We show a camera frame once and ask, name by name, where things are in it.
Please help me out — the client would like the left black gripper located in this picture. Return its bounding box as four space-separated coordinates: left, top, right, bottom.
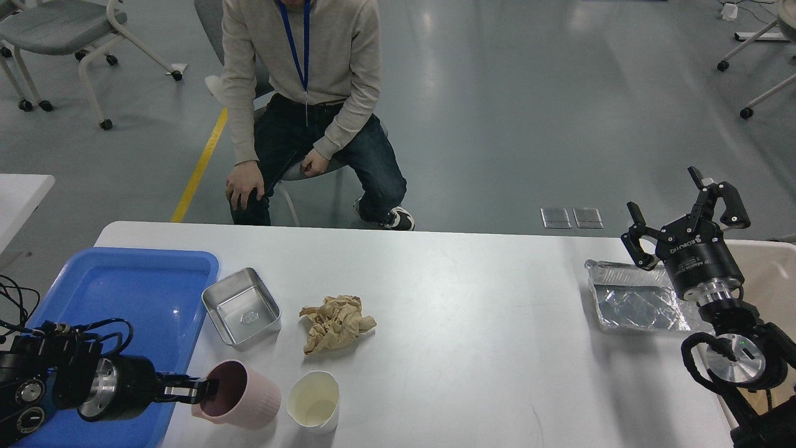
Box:
78 355 220 422

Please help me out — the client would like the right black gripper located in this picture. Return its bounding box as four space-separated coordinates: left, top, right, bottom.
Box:
621 166 751 301

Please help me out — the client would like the pink mug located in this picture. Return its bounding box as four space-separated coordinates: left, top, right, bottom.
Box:
191 360 281 431

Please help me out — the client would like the square metal tin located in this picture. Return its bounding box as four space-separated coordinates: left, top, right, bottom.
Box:
201 268 282 350

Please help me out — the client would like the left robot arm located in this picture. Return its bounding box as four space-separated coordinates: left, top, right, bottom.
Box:
1 319 221 447

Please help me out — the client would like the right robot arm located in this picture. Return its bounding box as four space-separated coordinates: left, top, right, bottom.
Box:
621 166 795 447

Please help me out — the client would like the blue plastic tray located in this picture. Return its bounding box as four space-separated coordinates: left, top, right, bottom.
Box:
17 248 218 447

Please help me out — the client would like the aluminium foil tray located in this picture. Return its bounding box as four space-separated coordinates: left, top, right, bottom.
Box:
585 259 714 334

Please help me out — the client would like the beige plastic bin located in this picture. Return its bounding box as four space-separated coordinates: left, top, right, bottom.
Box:
724 239 796 411

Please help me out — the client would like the right floor outlet plate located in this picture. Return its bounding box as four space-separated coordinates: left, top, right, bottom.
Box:
573 207 604 230

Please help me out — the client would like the floor outlet plate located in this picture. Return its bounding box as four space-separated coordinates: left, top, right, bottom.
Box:
540 207 572 230
573 207 604 230

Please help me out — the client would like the left floor outlet plate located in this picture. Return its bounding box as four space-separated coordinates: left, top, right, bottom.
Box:
540 207 572 230

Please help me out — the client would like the white paper cup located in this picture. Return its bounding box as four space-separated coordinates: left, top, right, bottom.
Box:
286 370 341 434

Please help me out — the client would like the crumpled brown paper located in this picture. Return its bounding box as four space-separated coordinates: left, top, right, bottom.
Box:
298 295 376 355

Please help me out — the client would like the white rolling stand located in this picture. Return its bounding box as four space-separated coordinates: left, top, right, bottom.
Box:
716 0 796 119

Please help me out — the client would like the white side table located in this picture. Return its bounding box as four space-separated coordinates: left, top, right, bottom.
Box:
1 174 55 251

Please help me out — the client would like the seated person beige sweater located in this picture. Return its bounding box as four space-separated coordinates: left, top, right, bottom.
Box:
221 1 415 231

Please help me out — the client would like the grey office chair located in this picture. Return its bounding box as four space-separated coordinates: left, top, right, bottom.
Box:
193 0 349 228

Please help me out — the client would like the black cable bundle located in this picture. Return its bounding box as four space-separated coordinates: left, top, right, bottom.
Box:
0 274 42 337

